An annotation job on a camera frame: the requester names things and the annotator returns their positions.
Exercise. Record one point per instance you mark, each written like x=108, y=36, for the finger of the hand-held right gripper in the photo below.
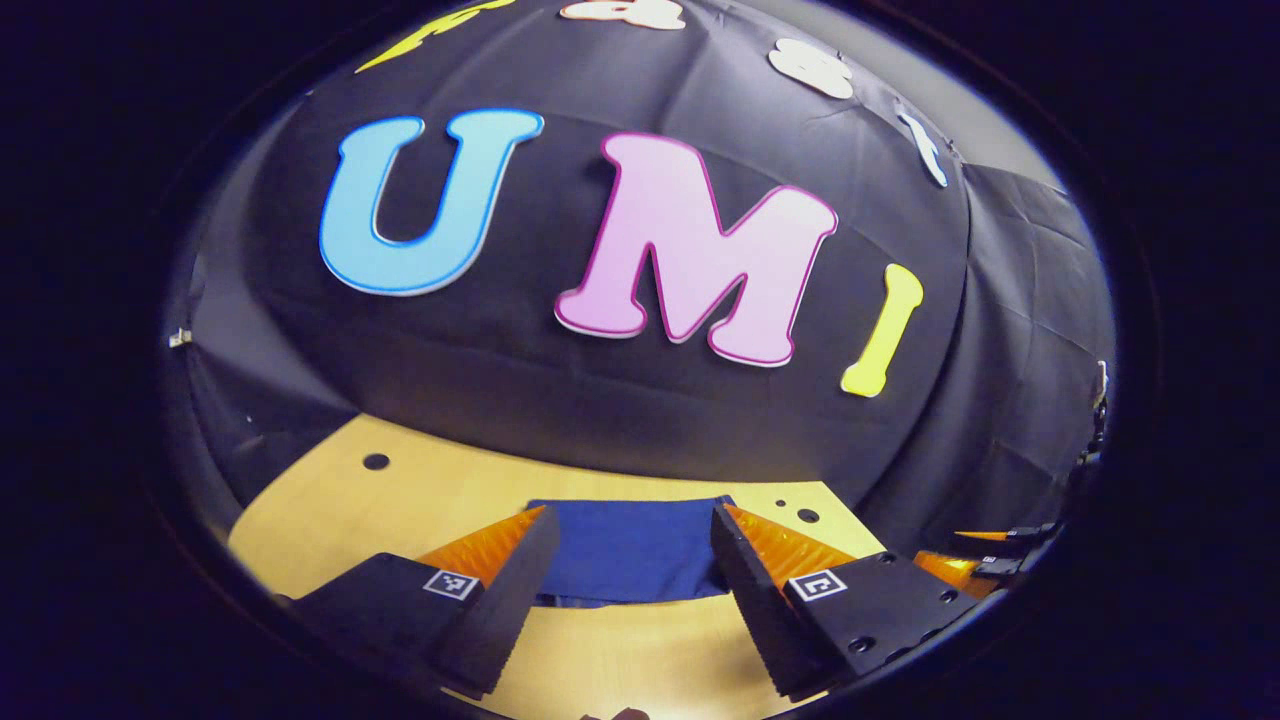
x=985, y=536
x=955, y=572

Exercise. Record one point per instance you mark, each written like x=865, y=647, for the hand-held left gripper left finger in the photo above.
x=510, y=595

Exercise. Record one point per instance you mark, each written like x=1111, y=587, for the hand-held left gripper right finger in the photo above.
x=755, y=600

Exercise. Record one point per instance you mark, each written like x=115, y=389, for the blue denim jeans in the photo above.
x=630, y=550

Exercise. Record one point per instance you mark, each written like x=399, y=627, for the black backdrop cloth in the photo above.
x=600, y=400

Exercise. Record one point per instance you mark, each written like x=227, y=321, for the silver cloth clip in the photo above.
x=180, y=337

